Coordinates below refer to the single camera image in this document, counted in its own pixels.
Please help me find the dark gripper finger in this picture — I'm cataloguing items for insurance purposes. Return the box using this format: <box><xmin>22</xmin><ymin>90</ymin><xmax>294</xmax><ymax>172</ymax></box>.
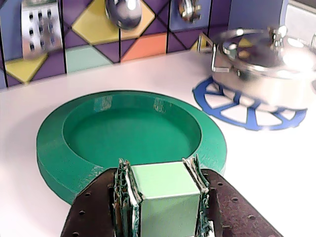
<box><xmin>60</xmin><ymin>158</ymin><xmax>144</xmax><ymax>237</ymax></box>
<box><xmin>182</xmin><ymin>154</ymin><xmax>284</xmax><ymax>237</ymax></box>

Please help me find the light green cube lid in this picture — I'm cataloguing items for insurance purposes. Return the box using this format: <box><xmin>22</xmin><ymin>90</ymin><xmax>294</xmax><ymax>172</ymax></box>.
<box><xmin>130</xmin><ymin>161</ymin><xmax>201</xmax><ymax>237</ymax></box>

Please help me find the dark green round recipient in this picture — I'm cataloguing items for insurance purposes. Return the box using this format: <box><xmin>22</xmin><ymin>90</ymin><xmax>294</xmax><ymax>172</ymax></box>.
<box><xmin>36</xmin><ymin>90</ymin><xmax>228</xmax><ymax>206</ymax></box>

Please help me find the steel pot lid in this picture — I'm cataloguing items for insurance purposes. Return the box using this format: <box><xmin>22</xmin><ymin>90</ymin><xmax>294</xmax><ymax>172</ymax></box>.
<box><xmin>209</xmin><ymin>25</ymin><xmax>316</xmax><ymax>75</ymax></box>

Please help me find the steel toy pot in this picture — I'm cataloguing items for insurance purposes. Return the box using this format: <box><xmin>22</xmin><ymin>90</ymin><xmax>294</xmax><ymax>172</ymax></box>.
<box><xmin>198</xmin><ymin>24</ymin><xmax>316</xmax><ymax>112</ymax></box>

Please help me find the blue toy kitchen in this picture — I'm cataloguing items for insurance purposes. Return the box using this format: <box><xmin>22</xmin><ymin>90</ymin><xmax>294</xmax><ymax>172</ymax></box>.
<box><xmin>0</xmin><ymin>0</ymin><xmax>316</xmax><ymax>237</ymax></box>

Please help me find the small steel grater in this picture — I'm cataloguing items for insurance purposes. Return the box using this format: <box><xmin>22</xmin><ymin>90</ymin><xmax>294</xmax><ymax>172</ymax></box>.
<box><xmin>20</xmin><ymin>0</ymin><xmax>63</xmax><ymax>60</ymax></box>

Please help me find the steel ladle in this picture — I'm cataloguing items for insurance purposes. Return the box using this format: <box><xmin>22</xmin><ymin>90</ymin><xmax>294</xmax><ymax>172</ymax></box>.
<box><xmin>105</xmin><ymin>0</ymin><xmax>143</xmax><ymax>31</ymax></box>

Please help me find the steel hanging utensil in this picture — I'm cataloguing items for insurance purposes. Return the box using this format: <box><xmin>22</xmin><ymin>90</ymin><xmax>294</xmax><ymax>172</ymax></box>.
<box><xmin>177</xmin><ymin>0</ymin><xmax>202</xmax><ymax>25</ymax></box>

